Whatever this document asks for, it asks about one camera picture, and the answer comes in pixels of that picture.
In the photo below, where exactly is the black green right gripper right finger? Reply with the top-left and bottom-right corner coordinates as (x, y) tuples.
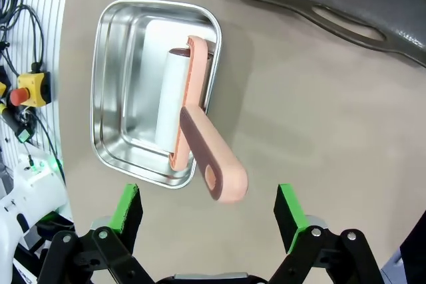
(269, 183), (383, 284)

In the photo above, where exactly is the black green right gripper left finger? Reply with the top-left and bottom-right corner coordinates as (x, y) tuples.
(36, 183), (157, 284)

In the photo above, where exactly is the pink lint roller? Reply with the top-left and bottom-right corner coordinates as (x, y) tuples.
(153, 35), (249, 204)

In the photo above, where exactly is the rectangular stainless steel tray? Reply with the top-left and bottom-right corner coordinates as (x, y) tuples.
(89, 0), (223, 191)

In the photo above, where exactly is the black adapter with green light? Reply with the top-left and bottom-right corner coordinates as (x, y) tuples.
(15, 124), (36, 144)

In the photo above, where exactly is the person in denim jacket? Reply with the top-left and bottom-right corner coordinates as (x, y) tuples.
(379, 210), (426, 284)

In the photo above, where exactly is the yellow emergency stop box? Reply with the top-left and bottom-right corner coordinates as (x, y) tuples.
(9, 71), (53, 108)

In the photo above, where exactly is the white ribbed side panel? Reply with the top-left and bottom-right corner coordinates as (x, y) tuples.
(0, 0), (74, 165)

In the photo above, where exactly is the thin black cable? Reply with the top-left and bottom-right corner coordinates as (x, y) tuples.
(31, 112), (67, 186)

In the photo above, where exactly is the black cable with plug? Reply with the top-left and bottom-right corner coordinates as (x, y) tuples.
(6, 4), (46, 74)

